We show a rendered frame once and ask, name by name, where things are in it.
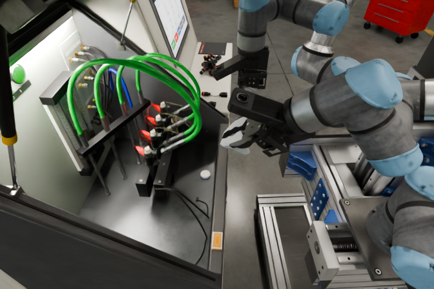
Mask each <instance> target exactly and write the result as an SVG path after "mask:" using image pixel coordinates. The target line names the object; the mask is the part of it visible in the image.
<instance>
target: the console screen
mask: <svg viewBox="0 0 434 289"><path fill-rule="evenodd" d="M149 2H150V5H151V7H152V10H153V12H154V15H155V17H156V20H157V22H158V25H159V28H160V30H161V33H162V36H163V38H164V40H165V44H166V45H167V48H168V51H169V53H170V56H171V57H172V58H173V59H175V60H177V61H179V59H180V55H181V52H182V50H183V46H184V44H185V41H186V38H187V35H188V33H189V29H190V26H189V22H188V20H187V16H186V13H185V10H184V7H183V3H182V1H181V0H149Z"/></svg>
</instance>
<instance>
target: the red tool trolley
mask: <svg viewBox="0 0 434 289"><path fill-rule="evenodd" d="M433 13H434V0H370V2H369V5H368V8H367V10H366V14H365V16H364V19H365V20H367V22H366V23H365V24H364V28H365V29H369V28H370V26H371V25H370V22H372V23H375V24H376V25H379V26H382V27H384V28H387V29H388V30H391V31H394V32H396V33H398V34H400V35H399V36H398V37H396V39H395V41H396V43H401V42H403V40H404V39H403V36H405V35H409V34H411V38H413V39H415V38H417V37H418V36H419V33H418V32H420V31H423V30H425V28H426V26H427V24H428V22H429V20H430V19H431V16H432V15H433Z"/></svg>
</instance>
